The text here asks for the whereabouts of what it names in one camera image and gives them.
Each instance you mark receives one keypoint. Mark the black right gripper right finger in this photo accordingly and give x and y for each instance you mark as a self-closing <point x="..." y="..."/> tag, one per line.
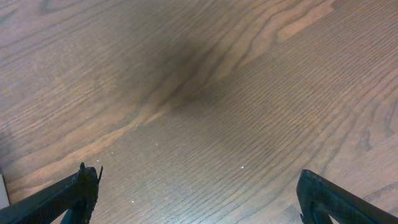
<point x="321" y="201"/>

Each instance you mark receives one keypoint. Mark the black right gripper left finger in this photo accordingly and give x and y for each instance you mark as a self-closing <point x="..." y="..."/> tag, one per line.
<point x="74" y="198"/>

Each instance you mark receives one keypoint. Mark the white box with pink interior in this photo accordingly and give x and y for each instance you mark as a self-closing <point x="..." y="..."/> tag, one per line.
<point x="4" y="199"/>

